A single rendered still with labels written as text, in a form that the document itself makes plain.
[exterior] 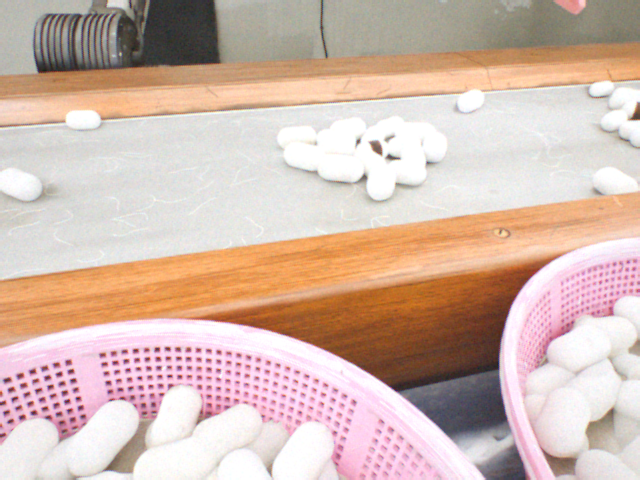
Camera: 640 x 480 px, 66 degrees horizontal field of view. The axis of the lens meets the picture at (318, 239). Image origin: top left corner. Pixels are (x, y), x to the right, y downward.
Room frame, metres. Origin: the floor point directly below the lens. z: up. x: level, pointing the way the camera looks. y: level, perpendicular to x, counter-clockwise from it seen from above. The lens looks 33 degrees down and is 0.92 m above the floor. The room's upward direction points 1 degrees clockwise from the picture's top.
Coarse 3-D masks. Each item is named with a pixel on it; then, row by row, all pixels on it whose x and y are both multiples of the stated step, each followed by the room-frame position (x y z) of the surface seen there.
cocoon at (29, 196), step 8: (0, 176) 0.33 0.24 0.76; (8, 176) 0.33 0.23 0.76; (16, 176) 0.32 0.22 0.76; (24, 176) 0.32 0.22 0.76; (32, 176) 0.33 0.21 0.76; (0, 184) 0.32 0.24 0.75; (8, 184) 0.32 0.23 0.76; (16, 184) 0.32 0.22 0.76; (24, 184) 0.32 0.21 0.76; (32, 184) 0.32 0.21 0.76; (40, 184) 0.33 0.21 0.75; (8, 192) 0.32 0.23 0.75; (16, 192) 0.32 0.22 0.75; (24, 192) 0.32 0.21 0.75; (32, 192) 0.32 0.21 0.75; (40, 192) 0.33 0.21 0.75; (24, 200) 0.32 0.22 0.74; (32, 200) 0.32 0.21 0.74
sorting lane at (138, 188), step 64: (0, 128) 0.47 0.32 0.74; (64, 128) 0.47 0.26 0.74; (128, 128) 0.48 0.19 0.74; (192, 128) 0.48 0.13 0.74; (256, 128) 0.48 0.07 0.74; (320, 128) 0.49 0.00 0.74; (448, 128) 0.49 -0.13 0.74; (512, 128) 0.50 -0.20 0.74; (576, 128) 0.50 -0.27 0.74; (0, 192) 0.34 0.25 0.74; (64, 192) 0.34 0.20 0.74; (128, 192) 0.34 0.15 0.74; (192, 192) 0.34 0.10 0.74; (256, 192) 0.34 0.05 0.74; (320, 192) 0.35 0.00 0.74; (448, 192) 0.35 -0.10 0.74; (512, 192) 0.35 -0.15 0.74; (576, 192) 0.35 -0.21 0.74; (0, 256) 0.25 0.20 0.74; (64, 256) 0.25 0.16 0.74; (128, 256) 0.25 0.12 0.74
